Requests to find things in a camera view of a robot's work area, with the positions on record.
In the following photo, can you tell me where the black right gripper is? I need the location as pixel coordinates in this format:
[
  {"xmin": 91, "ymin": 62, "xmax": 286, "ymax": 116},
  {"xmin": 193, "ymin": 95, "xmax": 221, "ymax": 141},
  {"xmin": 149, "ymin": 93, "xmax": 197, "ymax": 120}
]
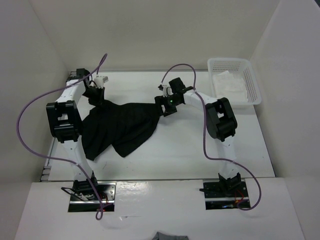
[{"xmin": 153, "ymin": 94, "xmax": 181, "ymax": 119}]

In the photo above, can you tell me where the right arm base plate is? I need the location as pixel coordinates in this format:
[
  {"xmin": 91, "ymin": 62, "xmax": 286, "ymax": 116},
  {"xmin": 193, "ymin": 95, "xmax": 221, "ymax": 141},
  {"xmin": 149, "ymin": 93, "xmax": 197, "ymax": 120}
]
[{"xmin": 199, "ymin": 181, "xmax": 251, "ymax": 210}]

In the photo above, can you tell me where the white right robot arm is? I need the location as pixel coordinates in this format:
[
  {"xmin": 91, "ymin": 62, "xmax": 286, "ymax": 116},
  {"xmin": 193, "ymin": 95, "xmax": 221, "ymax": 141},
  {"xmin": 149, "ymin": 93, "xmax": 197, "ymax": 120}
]
[{"xmin": 154, "ymin": 77, "xmax": 241, "ymax": 197}]

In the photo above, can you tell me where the black pleated skirt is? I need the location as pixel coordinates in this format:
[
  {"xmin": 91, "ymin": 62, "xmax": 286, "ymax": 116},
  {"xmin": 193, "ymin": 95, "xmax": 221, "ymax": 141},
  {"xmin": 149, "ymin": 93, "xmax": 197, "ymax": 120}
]
[{"xmin": 81, "ymin": 100, "xmax": 160, "ymax": 161}]

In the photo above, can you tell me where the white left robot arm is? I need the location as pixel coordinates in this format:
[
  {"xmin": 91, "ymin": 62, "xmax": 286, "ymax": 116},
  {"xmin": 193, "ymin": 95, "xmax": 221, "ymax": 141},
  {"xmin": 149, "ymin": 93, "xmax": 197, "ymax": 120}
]
[{"xmin": 46, "ymin": 68, "xmax": 109, "ymax": 201}]

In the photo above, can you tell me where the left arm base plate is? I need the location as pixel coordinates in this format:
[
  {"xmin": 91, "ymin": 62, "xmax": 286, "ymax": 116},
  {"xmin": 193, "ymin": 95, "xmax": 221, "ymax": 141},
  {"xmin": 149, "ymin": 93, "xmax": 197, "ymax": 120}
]
[{"xmin": 61, "ymin": 181, "xmax": 117, "ymax": 213}]

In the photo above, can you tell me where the grey folded cloth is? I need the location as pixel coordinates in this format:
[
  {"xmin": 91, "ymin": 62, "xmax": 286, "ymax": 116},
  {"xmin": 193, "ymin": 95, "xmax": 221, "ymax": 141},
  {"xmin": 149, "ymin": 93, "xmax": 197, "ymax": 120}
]
[{"xmin": 152, "ymin": 232, "xmax": 189, "ymax": 240}]

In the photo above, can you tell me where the white perforated plastic basket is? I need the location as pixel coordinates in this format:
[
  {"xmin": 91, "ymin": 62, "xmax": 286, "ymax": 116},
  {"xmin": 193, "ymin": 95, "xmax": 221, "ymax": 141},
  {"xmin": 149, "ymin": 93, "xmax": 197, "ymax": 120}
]
[{"xmin": 207, "ymin": 57, "xmax": 262, "ymax": 108}]

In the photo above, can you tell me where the white cloth in basket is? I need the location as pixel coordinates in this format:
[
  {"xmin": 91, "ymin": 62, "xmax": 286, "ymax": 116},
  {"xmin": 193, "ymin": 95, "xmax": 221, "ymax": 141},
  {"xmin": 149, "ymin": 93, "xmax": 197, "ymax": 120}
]
[{"xmin": 212, "ymin": 71, "xmax": 248, "ymax": 103}]

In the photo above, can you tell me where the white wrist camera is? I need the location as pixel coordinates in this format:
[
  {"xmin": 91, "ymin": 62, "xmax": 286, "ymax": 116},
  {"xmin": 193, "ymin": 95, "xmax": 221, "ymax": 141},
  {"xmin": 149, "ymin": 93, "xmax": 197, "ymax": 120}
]
[
  {"xmin": 158, "ymin": 84, "xmax": 172, "ymax": 97},
  {"xmin": 93, "ymin": 76, "xmax": 109, "ymax": 89}
]

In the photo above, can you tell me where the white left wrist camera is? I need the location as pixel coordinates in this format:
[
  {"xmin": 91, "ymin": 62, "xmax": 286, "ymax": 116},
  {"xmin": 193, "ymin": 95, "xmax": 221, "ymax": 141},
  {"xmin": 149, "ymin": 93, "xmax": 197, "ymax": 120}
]
[{"xmin": 93, "ymin": 76, "xmax": 109, "ymax": 89}]

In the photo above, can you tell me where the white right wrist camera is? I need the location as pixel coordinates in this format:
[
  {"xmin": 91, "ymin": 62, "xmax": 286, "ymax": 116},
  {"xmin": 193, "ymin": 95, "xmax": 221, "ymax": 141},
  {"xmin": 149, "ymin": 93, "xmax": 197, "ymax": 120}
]
[{"xmin": 158, "ymin": 84, "xmax": 172, "ymax": 97}]

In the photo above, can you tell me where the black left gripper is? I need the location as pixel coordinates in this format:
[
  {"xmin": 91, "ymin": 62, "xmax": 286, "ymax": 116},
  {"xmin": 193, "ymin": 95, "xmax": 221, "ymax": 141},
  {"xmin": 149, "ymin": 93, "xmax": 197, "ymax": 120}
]
[{"xmin": 82, "ymin": 85, "xmax": 106, "ymax": 109}]

